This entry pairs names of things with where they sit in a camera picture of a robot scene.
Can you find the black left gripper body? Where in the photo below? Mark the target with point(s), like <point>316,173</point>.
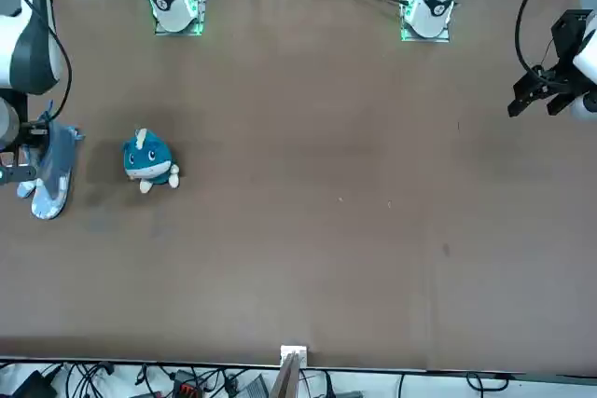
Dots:
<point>569,39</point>

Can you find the blue patterned oven mitt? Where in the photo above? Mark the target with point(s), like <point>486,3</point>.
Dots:
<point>58,155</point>
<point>44,207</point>

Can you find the small blue plush doll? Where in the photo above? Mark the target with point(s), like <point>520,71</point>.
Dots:
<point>149,160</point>

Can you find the black power brick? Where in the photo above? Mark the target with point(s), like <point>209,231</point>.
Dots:
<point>32,385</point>

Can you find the black and red hub device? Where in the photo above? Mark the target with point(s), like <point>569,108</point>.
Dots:
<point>189,384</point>

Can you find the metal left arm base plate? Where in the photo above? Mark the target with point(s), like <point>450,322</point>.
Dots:
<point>406,34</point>

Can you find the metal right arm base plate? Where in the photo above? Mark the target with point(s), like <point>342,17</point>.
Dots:
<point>198,27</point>

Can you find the white post bracket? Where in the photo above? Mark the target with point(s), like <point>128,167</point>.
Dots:
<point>301,352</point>

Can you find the slim mounting post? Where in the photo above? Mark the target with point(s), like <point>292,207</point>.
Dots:
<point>287,379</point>

